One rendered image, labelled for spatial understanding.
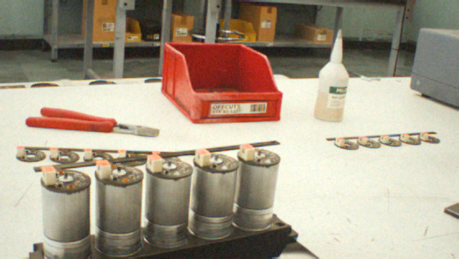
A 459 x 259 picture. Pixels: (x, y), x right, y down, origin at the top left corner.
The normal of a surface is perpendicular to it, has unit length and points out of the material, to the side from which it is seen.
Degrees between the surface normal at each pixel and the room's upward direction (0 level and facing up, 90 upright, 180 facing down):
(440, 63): 90
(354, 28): 90
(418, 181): 0
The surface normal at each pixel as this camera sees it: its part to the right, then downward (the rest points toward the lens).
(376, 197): 0.09, -0.94
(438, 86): -0.87, 0.07
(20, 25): 0.45, 0.32
